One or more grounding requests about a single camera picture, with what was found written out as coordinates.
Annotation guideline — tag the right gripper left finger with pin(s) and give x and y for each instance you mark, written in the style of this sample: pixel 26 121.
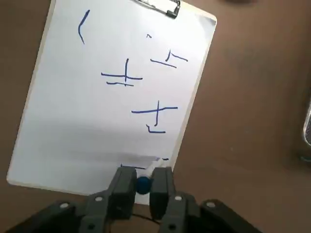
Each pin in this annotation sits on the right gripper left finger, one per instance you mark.
pixel 121 194

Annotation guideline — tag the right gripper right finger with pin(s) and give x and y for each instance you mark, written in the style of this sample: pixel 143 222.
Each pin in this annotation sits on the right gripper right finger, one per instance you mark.
pixel 160 194

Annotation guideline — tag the blue pen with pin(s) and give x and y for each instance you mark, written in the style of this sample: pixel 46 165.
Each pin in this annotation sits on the blue pen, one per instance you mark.
pixel 143 185

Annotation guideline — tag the white A4 paper sheet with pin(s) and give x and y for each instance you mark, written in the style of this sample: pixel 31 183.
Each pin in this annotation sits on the white A4 paper sheet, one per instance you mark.
pixel 73 97

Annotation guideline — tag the silver mesh tray rack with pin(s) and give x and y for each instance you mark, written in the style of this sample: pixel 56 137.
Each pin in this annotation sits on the silver mesh tray rack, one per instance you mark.
pixel 308 126

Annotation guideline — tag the white clipboard with metal clip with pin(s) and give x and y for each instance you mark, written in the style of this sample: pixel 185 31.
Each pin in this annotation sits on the white clipboard with metal clip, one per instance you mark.
pixel 173 13

